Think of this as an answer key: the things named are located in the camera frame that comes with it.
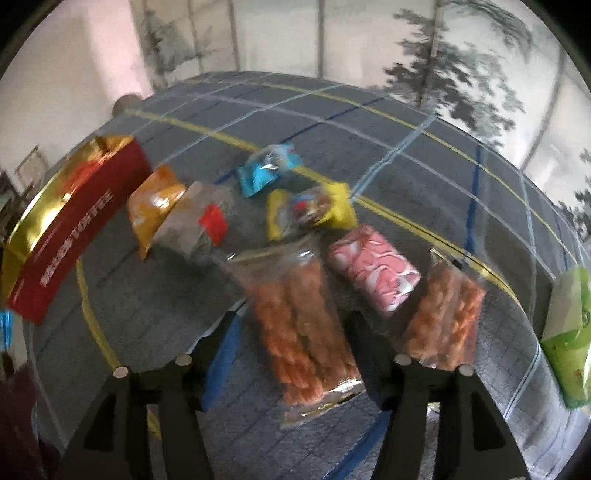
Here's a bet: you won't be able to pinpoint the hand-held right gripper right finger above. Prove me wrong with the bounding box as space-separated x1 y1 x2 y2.
344 310 532 480

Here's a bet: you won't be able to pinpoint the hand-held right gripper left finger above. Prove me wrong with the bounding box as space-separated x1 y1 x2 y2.
55 300 246 480

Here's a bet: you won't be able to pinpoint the large clear packet orange sticks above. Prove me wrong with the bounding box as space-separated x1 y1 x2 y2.
226 247 368 428

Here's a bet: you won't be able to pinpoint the brown snack bar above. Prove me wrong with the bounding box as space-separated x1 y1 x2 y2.
399 249 488 372

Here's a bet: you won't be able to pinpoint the pink snack packet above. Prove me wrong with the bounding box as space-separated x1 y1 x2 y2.
327 224 422 317

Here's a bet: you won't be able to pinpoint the grey packet with red label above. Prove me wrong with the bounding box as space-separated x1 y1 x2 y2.
152 181 232 264

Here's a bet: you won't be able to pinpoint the yellow snack packet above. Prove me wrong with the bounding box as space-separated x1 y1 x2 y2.
267 182 358 241

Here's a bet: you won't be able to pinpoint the orange snack packet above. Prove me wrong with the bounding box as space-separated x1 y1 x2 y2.
128 166 188 259

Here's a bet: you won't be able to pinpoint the light blue snack packet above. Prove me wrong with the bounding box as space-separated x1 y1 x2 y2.
236 143 303 198

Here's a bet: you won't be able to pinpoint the red and gold box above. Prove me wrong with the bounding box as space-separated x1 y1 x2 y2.
0 135 153 324

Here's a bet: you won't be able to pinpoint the green tissue packet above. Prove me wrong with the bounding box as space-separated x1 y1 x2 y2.
540 265 591 411

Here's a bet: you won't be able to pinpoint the dark red cloth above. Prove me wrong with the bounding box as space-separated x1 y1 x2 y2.
0 364 61 480

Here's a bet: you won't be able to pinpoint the grey checked tablecloth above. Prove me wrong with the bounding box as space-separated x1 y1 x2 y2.
23 70 587 480

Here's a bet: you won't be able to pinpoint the round brown knob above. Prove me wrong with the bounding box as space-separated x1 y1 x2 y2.
113 93 144 116

